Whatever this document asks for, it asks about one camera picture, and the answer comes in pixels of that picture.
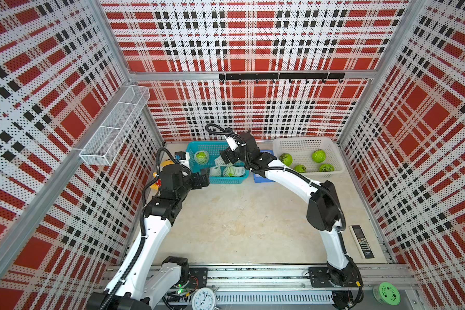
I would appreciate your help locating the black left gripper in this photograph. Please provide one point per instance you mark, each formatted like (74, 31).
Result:
(204, 177)

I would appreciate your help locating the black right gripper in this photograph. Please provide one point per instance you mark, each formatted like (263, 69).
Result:
(228, 152)

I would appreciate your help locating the green custard apple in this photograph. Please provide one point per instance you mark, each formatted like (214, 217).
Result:
(300, 168)
(319, 156)

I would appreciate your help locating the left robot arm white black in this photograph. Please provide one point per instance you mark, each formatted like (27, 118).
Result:
(132, 287)

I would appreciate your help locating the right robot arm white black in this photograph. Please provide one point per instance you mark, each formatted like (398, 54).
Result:
(324, 212)

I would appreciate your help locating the sleeved custard apple front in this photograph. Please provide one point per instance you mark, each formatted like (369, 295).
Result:
(233, 171)

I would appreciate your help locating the sleeved custard apple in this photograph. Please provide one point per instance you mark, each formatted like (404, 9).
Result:
(202, 157)
(233, 171)

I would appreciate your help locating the sleeved custard apple left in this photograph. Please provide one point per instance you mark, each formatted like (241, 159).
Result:
(202, 157)

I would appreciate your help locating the dark-spotted custard apple front left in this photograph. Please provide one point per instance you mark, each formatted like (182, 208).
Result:
(286, 159)

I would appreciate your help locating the dark-spotted custard apple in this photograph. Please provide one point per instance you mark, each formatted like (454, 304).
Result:
(286, 159)
(326, 168)

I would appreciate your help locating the dark-spotted custard apple front right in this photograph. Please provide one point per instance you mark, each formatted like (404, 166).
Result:
(326, 168)

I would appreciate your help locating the blue plastic tray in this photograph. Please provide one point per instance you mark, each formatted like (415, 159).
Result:
(258, 178)

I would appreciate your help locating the teal plastic basket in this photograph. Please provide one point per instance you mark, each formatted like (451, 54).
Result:
(213, 148)

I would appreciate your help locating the white perforated plastic basket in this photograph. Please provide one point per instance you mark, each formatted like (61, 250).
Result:
(301, 150)

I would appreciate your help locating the remote control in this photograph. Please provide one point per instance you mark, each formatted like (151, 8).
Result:
(361, 242)

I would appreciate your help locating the green tape spool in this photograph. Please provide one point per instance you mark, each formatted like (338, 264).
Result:
(387, 294)

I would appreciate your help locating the black hook rail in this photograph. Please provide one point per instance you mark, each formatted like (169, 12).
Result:
(282, 76)

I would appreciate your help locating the wire mesh wall shelf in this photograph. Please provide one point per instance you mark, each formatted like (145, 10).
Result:
(108, 139)

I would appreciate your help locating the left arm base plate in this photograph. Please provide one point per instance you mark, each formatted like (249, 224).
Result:
(193, 278)

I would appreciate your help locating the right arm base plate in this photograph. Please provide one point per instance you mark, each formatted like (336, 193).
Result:
(317, 276)

